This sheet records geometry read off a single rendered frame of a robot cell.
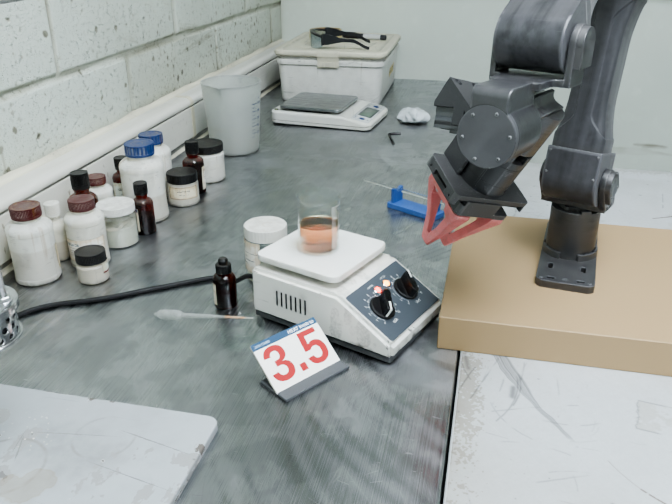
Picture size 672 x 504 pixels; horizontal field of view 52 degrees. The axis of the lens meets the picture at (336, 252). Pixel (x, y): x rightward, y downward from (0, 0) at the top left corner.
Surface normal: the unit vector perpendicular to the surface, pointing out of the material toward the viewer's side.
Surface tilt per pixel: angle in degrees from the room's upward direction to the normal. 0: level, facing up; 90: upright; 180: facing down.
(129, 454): 0
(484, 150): 88
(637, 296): 0
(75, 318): 0
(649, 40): 90
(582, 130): 77
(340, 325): 90
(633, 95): 90
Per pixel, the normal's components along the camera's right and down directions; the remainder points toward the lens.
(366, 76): -0.20, 0.47
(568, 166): -0.58, 0.14
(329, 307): -0.55, 0.36
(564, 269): 0.00, -0.90
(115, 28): 0.97, 0.10
